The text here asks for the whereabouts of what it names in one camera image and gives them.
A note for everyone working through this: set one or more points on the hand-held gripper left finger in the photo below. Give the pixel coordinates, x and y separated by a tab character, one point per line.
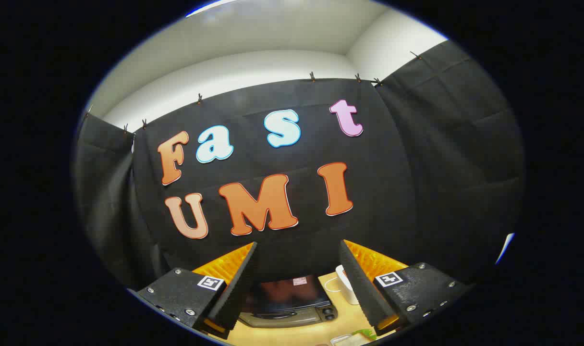
241	283

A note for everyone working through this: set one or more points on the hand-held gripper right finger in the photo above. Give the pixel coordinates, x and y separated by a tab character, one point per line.
361	288

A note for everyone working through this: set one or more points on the sandwich with lettuce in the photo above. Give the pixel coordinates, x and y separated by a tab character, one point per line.
364	333

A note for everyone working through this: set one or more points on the black toaster oven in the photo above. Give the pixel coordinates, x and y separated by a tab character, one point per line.
287	298

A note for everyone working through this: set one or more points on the white pop-up toaster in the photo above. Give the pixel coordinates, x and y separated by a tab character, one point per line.
346	283

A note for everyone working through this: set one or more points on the white plastic tray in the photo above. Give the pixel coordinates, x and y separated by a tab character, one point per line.
345	340

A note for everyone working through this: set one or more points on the row of small backdrop clips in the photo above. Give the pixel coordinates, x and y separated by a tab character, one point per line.
199	99

